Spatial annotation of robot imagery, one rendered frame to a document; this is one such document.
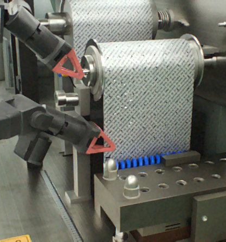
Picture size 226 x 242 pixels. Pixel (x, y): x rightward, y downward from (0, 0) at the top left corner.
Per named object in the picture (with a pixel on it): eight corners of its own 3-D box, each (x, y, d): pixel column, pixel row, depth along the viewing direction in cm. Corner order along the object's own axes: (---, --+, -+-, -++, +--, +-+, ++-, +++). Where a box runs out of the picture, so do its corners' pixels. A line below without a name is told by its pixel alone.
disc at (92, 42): (83, 89, 111) (84, 32, 105) (85, 89, 111) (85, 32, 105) (102, 110, 98) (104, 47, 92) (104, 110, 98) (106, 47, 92)
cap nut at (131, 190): (119, 192, 89) (120, 173, 88) (135, 189, 91) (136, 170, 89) (126, 200, 86) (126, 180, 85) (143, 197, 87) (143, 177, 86)
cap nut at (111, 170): (100, 174, 97) (100, 156, 96) (115, 172, 99) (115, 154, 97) (105, 181, 94) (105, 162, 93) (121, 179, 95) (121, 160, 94)
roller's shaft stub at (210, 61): (184, 69, 113) (185, 53, 111) (206, 67, 115) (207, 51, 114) (192, 72, 109) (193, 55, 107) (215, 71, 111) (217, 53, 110)
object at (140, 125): (103, 169, 104) (102, 96, 98) (188, 156, 112) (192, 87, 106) (104, 170, 103) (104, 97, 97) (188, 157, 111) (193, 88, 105)
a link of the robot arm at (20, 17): (-1, 26, 86) (18, 5, 85) (-1, 17, 92) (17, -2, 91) (26, 48, 89) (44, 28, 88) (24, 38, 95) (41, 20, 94)
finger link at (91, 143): (111, 164, 101) (78, 150, 96) (101, 153, 107) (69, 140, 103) (125, 139, 100) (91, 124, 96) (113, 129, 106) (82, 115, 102)
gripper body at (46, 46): (52, 70, 90) (25, 47, 86) (41, 60, 99) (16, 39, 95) (72, 46, 90) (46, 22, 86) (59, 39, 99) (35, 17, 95)
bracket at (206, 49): (188, 51, 112) (188, 44, 111) (207, 50, 114) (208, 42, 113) (198, 54, 108) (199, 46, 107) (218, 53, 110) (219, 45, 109)
